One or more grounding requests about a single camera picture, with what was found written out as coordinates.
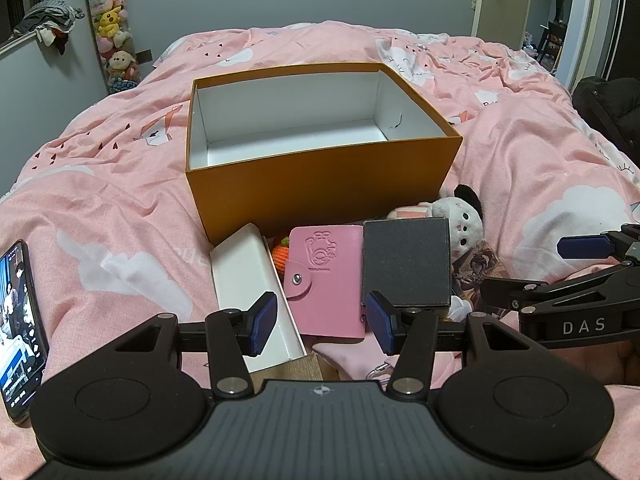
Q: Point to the orange cardboard box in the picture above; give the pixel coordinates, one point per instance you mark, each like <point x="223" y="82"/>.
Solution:
<point x="300" y="195"/>

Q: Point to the pink zipper pouch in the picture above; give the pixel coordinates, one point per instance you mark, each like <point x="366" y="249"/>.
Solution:
<point x="350" y="360"/>

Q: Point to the black box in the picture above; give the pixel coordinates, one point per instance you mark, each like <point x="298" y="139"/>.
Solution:
<point x="405" y="260"/>

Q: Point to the white door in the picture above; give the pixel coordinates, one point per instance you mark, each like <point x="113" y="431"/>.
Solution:
<point x="505" y="0"/>

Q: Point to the dark wardrobe door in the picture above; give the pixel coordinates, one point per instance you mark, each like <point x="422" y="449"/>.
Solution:
<point x="625" y="15"/>

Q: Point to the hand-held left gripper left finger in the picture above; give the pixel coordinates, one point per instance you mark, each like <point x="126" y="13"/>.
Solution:
<point x="262" y="324"/>

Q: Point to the printed card box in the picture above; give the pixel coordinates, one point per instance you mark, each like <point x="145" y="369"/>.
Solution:
<point x="472" y="265"/>

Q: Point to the white plush black ears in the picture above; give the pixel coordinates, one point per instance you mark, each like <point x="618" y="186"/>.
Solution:
<point x="462" y="222"/>

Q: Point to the hanging column of plush toys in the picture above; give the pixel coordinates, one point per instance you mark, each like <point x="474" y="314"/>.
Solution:
<point x="110" y="20"/>

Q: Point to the person's right hand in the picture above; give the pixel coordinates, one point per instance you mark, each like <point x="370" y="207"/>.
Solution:
<point x="615" y="362"/>

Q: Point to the orange knitted toy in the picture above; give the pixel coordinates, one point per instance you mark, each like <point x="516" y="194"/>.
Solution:
<point x="281" y="257"/>

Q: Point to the wall socket plate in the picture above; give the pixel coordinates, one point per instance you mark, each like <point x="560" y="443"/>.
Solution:
<point x="144" y="57"/>

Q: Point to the smartphone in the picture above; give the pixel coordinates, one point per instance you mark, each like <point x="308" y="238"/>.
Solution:
<point x="20" y="335"/>

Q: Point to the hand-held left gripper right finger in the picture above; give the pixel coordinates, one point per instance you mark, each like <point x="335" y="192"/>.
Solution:
<point x="381" y="325"/>

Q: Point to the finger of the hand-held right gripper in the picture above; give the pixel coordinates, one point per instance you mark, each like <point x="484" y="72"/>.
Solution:
<point x="510" y="294"/>
<point x="585" y="246"/>

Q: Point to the grey clothes pile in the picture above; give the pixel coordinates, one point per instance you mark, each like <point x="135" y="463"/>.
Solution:
<point x="50" y="15"/>

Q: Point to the pink card holder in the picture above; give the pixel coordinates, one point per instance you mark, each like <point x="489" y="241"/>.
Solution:
<point x="325" y="285"/>

